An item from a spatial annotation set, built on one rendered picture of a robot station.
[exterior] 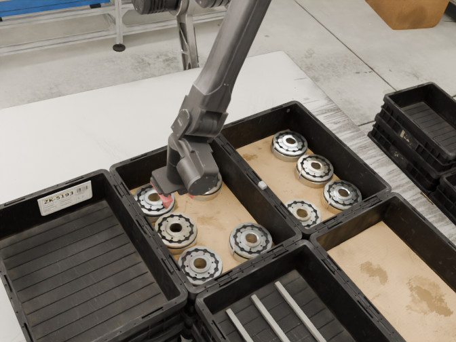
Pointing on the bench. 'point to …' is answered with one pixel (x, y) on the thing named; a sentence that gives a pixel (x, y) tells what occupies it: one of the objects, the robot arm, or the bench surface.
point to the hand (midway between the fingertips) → (178, 199)
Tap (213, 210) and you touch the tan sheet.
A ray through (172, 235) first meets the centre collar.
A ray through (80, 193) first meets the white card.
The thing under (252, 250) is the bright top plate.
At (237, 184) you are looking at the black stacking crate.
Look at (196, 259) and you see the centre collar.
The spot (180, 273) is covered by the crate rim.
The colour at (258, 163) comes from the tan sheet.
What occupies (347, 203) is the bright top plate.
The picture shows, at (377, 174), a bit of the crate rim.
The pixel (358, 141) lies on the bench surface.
